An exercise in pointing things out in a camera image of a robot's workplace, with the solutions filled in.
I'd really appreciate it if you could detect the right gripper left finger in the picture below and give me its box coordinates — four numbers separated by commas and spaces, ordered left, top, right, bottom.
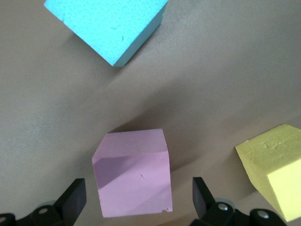
17, 178, 87, 226

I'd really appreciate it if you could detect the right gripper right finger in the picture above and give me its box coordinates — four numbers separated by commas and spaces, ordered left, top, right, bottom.
192, 177, 236, 226

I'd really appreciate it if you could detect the blue foam block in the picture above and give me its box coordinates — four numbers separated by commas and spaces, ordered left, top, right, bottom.
44, 0, 169, 68

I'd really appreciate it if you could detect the brown paper table cover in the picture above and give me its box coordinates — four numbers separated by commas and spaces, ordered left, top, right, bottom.
0, 0, 301, 226

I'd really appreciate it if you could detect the pink foam block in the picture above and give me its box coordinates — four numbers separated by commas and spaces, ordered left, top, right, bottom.
91, 128, 174, 218

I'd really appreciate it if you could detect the yellow foam block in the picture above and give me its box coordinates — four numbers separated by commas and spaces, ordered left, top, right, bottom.
235, 124, 301, 222

